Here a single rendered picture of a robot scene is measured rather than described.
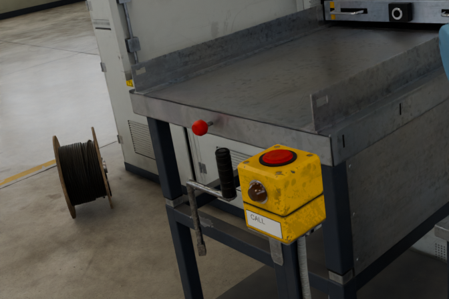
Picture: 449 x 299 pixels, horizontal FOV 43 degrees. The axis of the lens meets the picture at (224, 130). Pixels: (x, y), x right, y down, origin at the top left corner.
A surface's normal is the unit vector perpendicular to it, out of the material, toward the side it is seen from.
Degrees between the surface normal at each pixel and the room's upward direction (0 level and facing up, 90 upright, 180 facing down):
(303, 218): 90
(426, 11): 90
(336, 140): 90
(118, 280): 0
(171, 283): 0
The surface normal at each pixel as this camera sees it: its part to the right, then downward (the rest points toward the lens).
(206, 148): -0.74, 0.34
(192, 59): 0.66, 0.17
